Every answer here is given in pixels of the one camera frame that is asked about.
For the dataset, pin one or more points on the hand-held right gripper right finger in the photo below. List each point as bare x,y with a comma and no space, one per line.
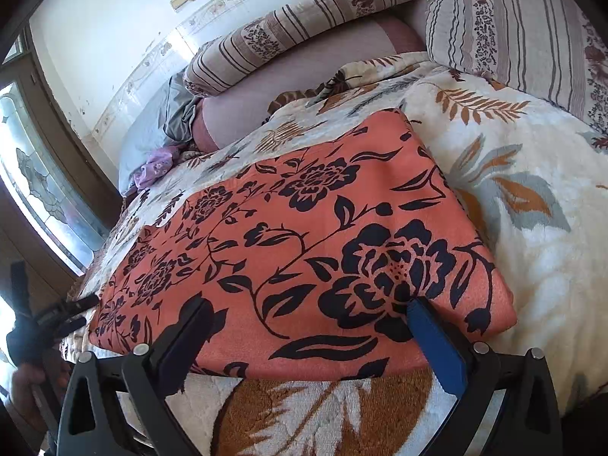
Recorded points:
437,346

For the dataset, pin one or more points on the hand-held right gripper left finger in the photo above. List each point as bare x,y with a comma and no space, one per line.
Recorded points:
190,327

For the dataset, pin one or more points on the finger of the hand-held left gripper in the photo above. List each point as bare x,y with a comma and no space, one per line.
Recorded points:
71,326
80,304

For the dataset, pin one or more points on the orange black floral garment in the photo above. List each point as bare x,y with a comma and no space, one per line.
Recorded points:
304,256

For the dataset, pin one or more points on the person's left hand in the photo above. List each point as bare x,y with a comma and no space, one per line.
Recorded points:
26,394

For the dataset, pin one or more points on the stained glass window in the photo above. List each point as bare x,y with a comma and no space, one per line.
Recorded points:
38,175

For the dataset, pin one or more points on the cream leaf-print blanket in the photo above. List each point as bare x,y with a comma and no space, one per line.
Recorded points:
522,228

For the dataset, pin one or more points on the purple floral cloth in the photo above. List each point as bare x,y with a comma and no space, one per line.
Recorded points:
154,168

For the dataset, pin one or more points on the grey pillow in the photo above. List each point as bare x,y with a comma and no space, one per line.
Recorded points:
142,142

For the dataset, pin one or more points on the mauve pink bolster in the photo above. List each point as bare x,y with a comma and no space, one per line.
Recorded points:
294,76

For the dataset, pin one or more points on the striped floral bolster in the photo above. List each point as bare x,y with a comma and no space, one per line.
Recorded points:
294,23

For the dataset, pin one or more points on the striped floral pillow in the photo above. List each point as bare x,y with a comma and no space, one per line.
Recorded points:
513,23

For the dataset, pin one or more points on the brown wooden window frame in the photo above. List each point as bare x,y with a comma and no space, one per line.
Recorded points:
61,118

